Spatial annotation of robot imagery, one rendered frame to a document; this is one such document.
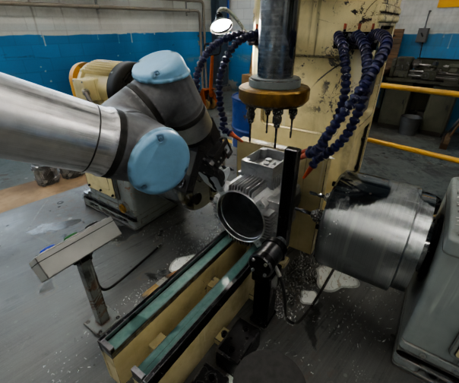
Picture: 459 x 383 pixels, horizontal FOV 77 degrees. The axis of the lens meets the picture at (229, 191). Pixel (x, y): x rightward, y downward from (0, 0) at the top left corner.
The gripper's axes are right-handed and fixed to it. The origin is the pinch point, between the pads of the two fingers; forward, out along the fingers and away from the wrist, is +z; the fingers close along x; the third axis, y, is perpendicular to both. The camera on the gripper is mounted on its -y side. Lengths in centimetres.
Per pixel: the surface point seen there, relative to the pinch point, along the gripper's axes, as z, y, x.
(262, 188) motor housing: 2.7, 6.1, -9.8
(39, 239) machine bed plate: 13, -36, 62
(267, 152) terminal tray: 6.7, 20.5, -3.2
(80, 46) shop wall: 132, 240, 506
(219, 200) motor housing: 5.1, -0.6, 1.1
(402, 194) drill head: -1.5, 12.3, -40.7
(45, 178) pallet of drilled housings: 99, -2, 238
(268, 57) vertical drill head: -21.4, 26.3, -6.4
